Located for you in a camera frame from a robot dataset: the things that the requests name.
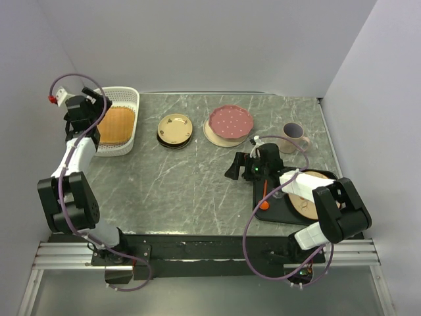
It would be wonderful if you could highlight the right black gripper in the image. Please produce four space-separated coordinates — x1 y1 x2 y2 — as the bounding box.
224 152 270 182

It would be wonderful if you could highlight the orange woven square plate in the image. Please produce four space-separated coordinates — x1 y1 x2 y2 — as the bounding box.
97 107 136 145

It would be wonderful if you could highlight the pink polka dot plate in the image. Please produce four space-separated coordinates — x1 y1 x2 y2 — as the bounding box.
209 105 254 139

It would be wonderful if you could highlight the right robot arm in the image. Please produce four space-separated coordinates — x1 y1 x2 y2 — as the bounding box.
224 143 372 262

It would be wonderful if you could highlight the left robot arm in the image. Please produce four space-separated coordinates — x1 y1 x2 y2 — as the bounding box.
37 88 131 265

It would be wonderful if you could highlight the white perforated plastic bin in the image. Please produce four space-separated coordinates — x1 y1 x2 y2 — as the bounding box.
95 86 140 157

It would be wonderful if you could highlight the cream plate with blue leaves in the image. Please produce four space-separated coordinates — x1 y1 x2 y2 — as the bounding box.
203 120 247 147

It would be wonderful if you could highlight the orange plastic spoon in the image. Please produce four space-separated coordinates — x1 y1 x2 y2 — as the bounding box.
259 179 270 211

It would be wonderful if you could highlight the clear plastic cup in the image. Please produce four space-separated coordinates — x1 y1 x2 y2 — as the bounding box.
272 190 285 199

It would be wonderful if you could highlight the black plastic tray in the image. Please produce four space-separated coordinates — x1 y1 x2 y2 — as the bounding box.
252 169 337 226

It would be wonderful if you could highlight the pink mug purple inside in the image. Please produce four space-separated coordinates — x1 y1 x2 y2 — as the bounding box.
279 122 311 154

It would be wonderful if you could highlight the yellow round plate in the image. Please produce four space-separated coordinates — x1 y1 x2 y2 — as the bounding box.
157 113 193 145

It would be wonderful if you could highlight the tan oval plate on tray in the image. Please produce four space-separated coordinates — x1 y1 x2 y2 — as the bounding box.
288 171 334 221

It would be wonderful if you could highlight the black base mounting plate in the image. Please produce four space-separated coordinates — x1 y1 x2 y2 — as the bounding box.
88 234 312 284

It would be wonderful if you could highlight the aluminium rail frame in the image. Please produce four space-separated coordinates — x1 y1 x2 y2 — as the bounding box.
18 239 397 315

